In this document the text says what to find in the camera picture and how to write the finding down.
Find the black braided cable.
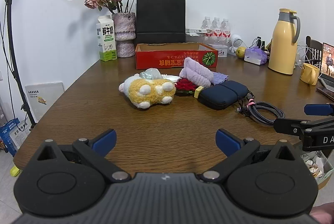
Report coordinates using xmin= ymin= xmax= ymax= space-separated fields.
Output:
xmin=236 ymin=90 xmax=285 ymax=127

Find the laptop screen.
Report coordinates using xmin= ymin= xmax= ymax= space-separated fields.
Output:
xmin=316 ymin=43 xmax=334 ymax=102

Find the black lamp stand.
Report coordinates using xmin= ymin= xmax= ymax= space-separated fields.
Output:
xmin=5 ymin=0 xmax=37 ymax=130

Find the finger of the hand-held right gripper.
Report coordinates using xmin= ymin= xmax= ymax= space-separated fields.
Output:
xmin=304 ymin=103 xmax=334 ymax=117
xmin=273 ymin=116 xmax=334 ymax=136

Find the purple fluffy towel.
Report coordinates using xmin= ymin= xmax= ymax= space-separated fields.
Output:
xmin=179 ymin=57 xmax=213 ymax=88

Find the clear lidded food container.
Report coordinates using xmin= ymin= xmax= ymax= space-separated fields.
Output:
xmin=186 ymin=34 xmax=208 ymax=44

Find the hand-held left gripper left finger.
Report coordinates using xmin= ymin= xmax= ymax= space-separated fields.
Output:
xmin=37 ymin=129 xmax=132 ymax=184

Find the navy zip pouch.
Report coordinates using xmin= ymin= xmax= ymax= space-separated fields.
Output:
xmin=197 ymin=80 xmax=248 ymax=110

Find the thin purple cloth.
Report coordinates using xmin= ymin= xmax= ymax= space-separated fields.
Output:
xmin=210 ymin=72 xmax=229 ymax=85

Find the white flat carton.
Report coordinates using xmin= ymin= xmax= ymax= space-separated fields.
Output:
xmin=185 ymin=28 xmax=207 ymax=36

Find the trash bin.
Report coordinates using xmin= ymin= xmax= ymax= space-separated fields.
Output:
xmin=300 ymin=149 xmax=334 ymax=189

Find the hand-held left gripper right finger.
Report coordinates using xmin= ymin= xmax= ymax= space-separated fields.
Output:
xmin=202 ymin=129 xmax=296 ymax=184

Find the red flower ornament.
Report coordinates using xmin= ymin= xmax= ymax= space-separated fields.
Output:
xmin=174 ymin=78 xmax=199 ymax=96

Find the purple textured vase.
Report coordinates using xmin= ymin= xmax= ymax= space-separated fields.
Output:
xmin=112 ymin=12 xmax=137 ymax=58

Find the dark wooden chair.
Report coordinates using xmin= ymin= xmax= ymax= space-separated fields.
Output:
xmin=305 ymin=35 xmax=324 ymax=68

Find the white green milk carton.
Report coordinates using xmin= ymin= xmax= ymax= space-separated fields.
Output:
xmin=96 ymin=15 xmax=117 ymax=62

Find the white flat board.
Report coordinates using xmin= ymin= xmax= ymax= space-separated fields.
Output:
xmin=25 ymin=82 xmax=65 ymax=121

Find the white robot desk fan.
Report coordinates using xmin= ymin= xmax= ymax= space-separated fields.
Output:
xmin=228 ymin=34 xmax=244 ymax=55

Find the yellow white plush toy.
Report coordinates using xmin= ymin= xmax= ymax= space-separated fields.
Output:
xmin=119 ymin=74 xmax=176 ymax=110

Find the yellow thermos jug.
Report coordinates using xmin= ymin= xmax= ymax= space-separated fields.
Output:
xmin=268 ymin=8 xmax=301 ymax=75

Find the black paper bag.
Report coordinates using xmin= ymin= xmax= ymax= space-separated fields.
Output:
xmin=136 ymin=0 xmax=186 ymax=44

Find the blue printed bag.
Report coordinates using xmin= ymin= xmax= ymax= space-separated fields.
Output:
xmin=0 ymin=118 xmax=28 ymax=157

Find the purple tissue pack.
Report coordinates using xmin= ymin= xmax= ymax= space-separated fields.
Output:
xmin=244 ymin=47 xmax=268 ymax=66

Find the clear water bottle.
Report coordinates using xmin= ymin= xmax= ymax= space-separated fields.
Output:
xmin=220 ymin=18 xmax=232 ymax=39
xmin=211 ymin=17 xmax=222 ymax=38
xmin=202 ymin=16 xmax=212 ymax=37

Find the iridescent plastic wrap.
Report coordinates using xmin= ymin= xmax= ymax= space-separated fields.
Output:
xmin=139 ymin=68 xmax=163 ymax=80

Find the printed tin box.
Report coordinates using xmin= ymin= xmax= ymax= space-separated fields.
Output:
xmin=208 ymin=43 xmax=228 ymax=57

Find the person's left hand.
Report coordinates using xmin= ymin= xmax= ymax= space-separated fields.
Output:
xmin=310 ymin=204 xmax=334 ymax=224

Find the red cardboard box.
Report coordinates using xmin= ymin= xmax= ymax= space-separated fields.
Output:
xmin=135 ymin=43 xmax=219 ymax=70

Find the yellow mug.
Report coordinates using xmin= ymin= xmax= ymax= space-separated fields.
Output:
xmin=300 ymin=63 xmax=320 ymax=86

